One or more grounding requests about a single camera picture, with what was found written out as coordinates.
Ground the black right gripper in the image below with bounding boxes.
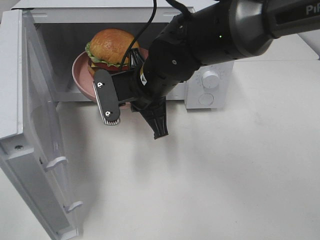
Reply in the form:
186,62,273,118
111,48,180,140

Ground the burger with lettuce and tomato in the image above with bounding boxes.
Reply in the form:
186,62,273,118
85,28,135,76

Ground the pink round plate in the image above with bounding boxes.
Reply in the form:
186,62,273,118
71,51,141,105

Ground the round white door button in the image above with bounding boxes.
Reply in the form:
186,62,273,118
198,93,214,106

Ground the white microwave door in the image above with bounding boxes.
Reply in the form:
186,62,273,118
0,9,82,240

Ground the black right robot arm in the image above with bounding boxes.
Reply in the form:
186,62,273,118
125,0,320,138

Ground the lower white microwave knob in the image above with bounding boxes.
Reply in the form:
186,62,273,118
202,70,220,89

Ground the white microwave oven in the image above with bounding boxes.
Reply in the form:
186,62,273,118
14,0,234,109

